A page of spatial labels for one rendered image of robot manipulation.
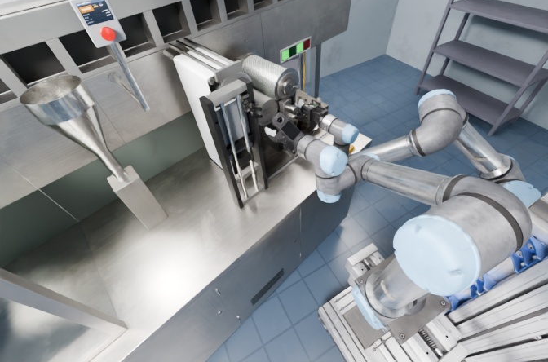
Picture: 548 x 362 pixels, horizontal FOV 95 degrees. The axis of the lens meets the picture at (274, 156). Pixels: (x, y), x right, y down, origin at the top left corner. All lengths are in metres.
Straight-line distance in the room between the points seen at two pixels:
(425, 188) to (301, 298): 1.38
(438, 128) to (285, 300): 1.40
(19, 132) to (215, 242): 0.74
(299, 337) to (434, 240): 1.47
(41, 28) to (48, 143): 0.38
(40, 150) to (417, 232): 1.15
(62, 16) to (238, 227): 0.90
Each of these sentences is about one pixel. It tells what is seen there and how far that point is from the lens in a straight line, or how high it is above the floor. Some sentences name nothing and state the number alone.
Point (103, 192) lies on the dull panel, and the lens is 1.36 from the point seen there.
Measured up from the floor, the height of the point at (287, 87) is 1.26.
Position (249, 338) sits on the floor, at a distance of 1.87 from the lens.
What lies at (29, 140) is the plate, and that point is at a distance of 1.18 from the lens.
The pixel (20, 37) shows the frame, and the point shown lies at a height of 1.60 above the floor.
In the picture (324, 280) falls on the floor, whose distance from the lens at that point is 1.93.
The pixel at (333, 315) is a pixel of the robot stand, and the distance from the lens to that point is 1.65.
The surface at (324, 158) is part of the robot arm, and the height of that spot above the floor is 1.32.
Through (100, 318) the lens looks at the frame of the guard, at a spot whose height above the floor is 1.05.
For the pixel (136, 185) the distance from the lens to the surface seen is 1.03.
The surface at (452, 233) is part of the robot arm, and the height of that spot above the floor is 1.46.
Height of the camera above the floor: 1.83
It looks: 46 degrees down
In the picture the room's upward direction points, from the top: 6 degrees counter-clockwise
